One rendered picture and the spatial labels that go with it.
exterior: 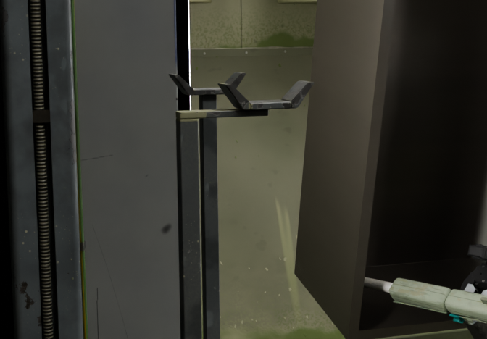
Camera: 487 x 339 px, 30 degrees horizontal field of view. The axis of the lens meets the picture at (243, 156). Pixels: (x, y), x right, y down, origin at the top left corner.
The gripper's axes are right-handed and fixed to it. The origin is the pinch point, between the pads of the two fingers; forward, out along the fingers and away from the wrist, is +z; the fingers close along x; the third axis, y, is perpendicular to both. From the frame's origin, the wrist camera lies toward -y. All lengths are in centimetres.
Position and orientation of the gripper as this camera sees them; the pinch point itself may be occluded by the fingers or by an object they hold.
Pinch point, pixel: (466, 315)
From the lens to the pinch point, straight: 207.9
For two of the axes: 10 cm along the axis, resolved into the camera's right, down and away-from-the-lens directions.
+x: -6.6, -0.9, 7.4
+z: -5.6, 7.2, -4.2
